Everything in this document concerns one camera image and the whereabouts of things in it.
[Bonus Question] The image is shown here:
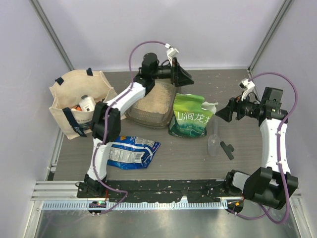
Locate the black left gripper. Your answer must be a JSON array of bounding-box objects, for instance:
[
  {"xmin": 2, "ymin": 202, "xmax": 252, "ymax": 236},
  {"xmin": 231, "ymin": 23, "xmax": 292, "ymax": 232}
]
[{"xmin": 152, "ymin": 58, "xmax": 194, "ymax": 87}]

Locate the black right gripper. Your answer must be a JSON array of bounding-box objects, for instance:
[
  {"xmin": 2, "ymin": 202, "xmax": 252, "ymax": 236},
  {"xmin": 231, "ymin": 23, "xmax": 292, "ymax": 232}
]
[{"xmin": 215, "ymin": 90, "xmax": 264, "ymax": 122}]

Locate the clear plastic scoop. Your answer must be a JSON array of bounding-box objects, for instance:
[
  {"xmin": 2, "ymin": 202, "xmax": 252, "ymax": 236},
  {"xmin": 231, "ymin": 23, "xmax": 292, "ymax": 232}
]
[{"xmin": 208, "ymin": 119, "xmax": 220, "ymax": 157}]

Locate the green cat litter bag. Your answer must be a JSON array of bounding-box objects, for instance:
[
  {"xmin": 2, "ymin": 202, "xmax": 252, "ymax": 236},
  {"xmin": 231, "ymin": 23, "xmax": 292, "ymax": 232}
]
[{"xmin": 168, "ymin": 93, "xmax": 218, "ymax": 138}]

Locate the black bag clip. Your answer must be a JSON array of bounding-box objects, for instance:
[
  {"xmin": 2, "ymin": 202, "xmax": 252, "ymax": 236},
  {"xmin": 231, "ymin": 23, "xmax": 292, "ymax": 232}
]
[{"xmin": 220, "ymin": 141, "xmax": 234, "ymax": 160}]

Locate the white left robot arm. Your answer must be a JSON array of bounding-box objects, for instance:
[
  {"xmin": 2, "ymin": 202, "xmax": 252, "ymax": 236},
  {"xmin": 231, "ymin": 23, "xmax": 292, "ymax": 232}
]
[{"xmin": 76, "ymin": 53, "xmax": 194, "ymax": 198}]

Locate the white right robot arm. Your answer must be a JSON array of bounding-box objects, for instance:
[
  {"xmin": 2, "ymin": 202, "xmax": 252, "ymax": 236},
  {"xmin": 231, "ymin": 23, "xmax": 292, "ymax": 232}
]
[{"xmin": 216, "ymin": 87, "xmax": 298, "ymax": 210}]

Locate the translucent grey litter box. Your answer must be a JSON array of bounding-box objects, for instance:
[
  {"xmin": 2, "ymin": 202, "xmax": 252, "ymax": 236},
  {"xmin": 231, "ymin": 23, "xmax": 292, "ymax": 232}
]
[{"xmin": 125, "ymin": 78, "xmax": 179, "ymax": 128}]

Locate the blue chip bag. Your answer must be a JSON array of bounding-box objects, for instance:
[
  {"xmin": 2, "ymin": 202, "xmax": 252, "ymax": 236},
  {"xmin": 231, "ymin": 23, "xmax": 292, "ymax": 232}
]
[{"xmin": 107, "ymin": 136, "xmax": 161, "ymax": 170}]

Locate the white bottle in tote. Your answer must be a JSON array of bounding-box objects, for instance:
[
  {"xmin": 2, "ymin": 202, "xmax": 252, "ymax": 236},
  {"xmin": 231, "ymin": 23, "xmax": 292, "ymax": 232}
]
[{"xmin": 79, "ymin": 95, "xmax": 96, "ymax": 112}]

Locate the orange item in tote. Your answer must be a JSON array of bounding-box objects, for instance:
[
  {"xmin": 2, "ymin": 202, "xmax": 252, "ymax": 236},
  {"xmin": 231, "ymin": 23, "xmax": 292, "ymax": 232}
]
[{"xmin": 71, "ymin": 105, "xmax": 82, "ymax": 112}]

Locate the beige canvas tote bag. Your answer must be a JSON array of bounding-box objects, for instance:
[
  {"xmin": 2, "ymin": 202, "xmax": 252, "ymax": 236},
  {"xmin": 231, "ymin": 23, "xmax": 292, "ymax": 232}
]
[{"xmin": 49, "ymin": 68, "xmax": 117, "ymax": 140}]

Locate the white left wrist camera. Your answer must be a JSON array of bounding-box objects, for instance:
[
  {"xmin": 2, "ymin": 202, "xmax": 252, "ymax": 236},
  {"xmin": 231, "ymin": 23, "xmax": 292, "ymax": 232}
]
[{"xmin": 165, "ymin": 43, "xmax": 179, "ymax": 66}]

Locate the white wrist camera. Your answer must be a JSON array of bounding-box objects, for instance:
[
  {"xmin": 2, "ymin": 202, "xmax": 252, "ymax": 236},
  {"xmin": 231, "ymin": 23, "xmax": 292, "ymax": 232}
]
[
  {"xmin": 165, "ymin": 43, "xmax": 179, "ymax": 66},
  {"xmin": 239, "ymin": 78, "xmax": 255, "ymax": 101}
]

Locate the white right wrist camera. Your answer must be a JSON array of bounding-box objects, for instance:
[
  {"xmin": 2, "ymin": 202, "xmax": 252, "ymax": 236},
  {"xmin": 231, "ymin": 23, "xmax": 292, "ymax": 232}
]
[{"xmin": 239, "ymin": 78, "xmax": 255, "ymax": 101}]

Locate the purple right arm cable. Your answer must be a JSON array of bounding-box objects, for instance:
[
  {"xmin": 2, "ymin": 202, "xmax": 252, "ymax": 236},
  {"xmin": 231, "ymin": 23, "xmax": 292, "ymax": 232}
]
[{"xmin": 226, "ymin": 71, "xmax": 298, "ymax": 225}]

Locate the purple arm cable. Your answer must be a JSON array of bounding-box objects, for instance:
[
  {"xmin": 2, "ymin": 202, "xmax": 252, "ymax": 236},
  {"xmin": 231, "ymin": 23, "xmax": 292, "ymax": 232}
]
[
  {"xmin": 91, "ymin": 40, "xmax": 171, "ymax": 215},
  {"xmin": 226, "ymin": 71, "xmax": 298, "ymax": 225}
]

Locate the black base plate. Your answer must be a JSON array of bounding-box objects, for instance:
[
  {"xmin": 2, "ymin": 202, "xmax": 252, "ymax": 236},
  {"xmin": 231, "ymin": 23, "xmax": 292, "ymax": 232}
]
[{"xmin": 75, "ymin": 179, "xmax": 242, "ymax": 203}]

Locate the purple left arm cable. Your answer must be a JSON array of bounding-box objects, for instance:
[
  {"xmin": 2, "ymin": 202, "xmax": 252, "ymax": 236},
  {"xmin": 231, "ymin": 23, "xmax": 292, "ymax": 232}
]
[{"xmin": 91, "ymin": 40, "xmax": 171, "ymax": 215}]

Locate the aluminium front rail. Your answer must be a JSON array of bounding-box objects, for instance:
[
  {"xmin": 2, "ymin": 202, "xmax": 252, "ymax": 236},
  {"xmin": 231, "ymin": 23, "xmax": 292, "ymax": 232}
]
[{"xmin": 31, "ymin": 178, "xmax": 303, "ymax": 211}]

